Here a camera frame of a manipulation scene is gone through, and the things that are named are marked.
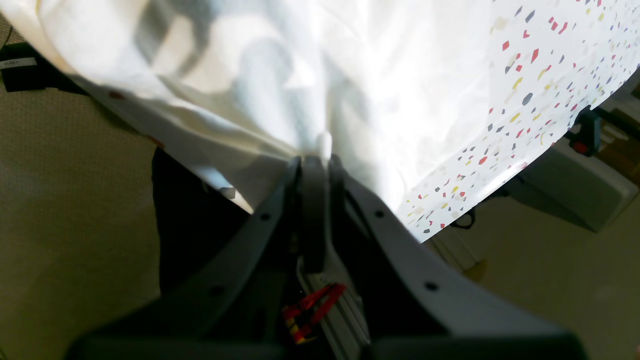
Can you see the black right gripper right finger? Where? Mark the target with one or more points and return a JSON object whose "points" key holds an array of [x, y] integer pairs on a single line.
{"points": [[418, 308]]}

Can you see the terrazzo pattern tablecloth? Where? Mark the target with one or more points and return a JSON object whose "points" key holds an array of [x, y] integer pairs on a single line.
{"points": [[548, 60]]}

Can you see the white printed T-shirt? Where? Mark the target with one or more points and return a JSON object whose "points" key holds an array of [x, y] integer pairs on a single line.
{"points": [[239, 87]]}

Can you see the red clamp bottom right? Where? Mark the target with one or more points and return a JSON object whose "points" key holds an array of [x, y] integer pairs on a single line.
{"points": [[587, 140]]}

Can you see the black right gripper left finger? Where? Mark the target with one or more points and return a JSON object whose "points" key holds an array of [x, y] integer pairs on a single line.
{"points": [[231, 309]]}

